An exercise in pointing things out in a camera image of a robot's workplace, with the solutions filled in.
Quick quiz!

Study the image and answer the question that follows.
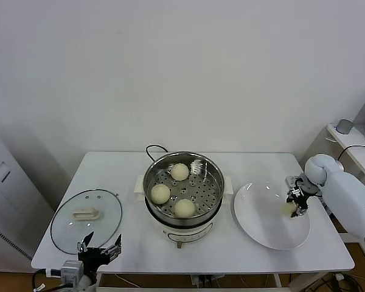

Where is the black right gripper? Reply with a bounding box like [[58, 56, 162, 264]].
[[285, 186, 310, 219]]

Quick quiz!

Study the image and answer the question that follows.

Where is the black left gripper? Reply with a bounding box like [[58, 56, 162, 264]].
[[77, 231, 123, 277]]

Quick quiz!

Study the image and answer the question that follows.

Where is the white steamed baozi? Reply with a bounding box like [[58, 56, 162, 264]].
[[280, 202, 297, 216], [173, 198, 196, 219], [150, 184, 172, 205], [170, 163, 190, 182]]

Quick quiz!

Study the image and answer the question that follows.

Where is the perforated steel steamer basket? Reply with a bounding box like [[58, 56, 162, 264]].
[[142, 153, 225, 221]]

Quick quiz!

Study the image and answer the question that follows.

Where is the round glass pot lid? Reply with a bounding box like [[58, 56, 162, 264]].
[[50, 189, 123, 256]]

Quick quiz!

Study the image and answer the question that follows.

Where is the round white plate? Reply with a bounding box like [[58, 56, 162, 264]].
[[233, 181, 311, 251]]

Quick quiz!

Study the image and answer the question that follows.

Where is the cream electric cooker base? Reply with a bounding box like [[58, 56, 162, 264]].
[[134, 175, 234, 249]]

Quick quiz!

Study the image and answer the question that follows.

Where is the grey cylinder speaker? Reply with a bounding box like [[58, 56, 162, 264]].
[[336, 119, 354, 134]]

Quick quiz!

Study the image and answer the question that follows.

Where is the white power strip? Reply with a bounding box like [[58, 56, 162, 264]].
[[190, 273, 225, 288]]

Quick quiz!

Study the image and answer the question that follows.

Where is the white storage cabinet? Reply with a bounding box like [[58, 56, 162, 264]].
[[0, 123, 55, 273]]

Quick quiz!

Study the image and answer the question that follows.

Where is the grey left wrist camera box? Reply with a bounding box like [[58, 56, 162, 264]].
[[60, 260, 85, 285]]

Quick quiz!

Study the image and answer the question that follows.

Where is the white table frame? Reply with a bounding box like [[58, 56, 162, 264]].
[[96, 271, 293, 292]]

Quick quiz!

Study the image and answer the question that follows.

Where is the black hub cable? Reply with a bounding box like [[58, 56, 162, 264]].
[[336, 145, 365, 162]]

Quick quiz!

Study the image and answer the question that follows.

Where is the black cooker power cable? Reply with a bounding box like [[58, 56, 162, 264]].
[[145, 145, 171, 164]]

